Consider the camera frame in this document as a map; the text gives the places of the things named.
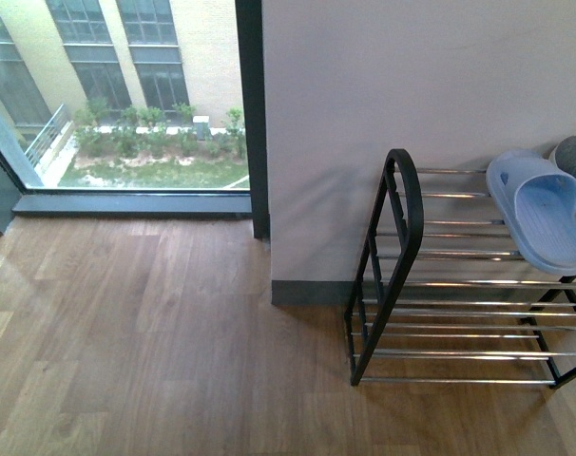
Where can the light blue slipper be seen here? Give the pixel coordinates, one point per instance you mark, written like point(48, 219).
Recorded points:
point(537, 202)

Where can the black metal shoe rack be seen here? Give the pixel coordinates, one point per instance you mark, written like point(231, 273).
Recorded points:
point(442, 293)

